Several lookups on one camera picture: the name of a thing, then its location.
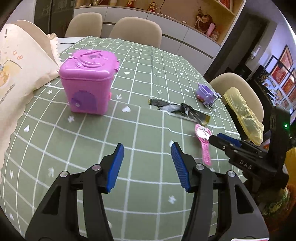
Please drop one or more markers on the jaws of the black right gripper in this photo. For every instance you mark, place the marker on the jaws of the black right gripper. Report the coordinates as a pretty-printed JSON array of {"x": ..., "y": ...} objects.
[{"x": 244, "y": 155}]

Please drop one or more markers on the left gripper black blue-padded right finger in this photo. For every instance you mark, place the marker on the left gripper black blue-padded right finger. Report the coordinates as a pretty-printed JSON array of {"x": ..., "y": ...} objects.
[{"x": 222, "y": 208}]

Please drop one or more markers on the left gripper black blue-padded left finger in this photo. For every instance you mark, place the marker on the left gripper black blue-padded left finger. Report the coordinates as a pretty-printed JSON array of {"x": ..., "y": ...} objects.
[{"x": 56, "y": 217}]

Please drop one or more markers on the yellow trash bag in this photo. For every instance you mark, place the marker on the yellow trash bag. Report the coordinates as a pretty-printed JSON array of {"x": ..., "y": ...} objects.
[{"x": 252, "y": 127}]

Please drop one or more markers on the pink round lollipop wrapper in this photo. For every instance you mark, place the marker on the pink round lollipop wrapper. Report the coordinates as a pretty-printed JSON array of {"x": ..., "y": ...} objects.
[{"x": 203, "y": 134}]

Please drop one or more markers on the black plastic wrapper strip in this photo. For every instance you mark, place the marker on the black plastic wrapper strip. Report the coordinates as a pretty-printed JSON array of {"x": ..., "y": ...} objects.
[{"x": 182, "y": 110}]

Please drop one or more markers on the orange fleece sleeve forearm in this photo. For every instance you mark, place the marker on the orange fleece sleeve forearm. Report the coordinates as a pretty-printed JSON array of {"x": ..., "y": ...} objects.
[{"x": 280, "y": 216}]

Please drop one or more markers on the dark display cabinet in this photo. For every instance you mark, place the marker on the dark display cabinet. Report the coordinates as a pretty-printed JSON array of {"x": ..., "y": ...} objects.
[{"x": 269, "y": 91}]

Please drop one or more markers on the purple toy cup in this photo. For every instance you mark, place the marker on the purple toy cup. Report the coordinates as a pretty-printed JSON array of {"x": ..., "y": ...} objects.
[{"x": 206, "y": 95}]

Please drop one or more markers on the green grid tablecloth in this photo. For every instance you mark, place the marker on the green grid tablecloth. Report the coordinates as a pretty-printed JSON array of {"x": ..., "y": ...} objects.
[{"x": 147, "y": 202}]

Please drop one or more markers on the white sideboard cabinet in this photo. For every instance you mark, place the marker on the white sideboard cabinet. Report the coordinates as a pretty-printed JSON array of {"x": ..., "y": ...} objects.
[{"x": 179, "y": 39}]

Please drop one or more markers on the pink plastic toy box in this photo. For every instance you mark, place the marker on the pink plastic toy box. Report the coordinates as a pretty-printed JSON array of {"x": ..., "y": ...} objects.
[{"x": 87, "y": 76}]

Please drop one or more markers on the beige paper bag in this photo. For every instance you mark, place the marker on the beige paper bag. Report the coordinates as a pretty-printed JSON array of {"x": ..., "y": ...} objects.
[{"x": 29, "y": 60}]

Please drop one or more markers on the beige chair far middle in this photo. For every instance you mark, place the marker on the beige chair far middle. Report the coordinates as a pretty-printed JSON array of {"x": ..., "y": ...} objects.
[{"x": 137, "y": 30}]

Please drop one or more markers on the beige chair far left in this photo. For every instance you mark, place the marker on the beige chair far left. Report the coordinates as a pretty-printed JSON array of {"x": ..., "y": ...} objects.
[{"x": 85, "y": 24}]

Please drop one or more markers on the red framed wall pictures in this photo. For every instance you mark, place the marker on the red framed wall pictures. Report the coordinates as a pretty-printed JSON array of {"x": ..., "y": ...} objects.
[{"x": 279, "y": 66}]

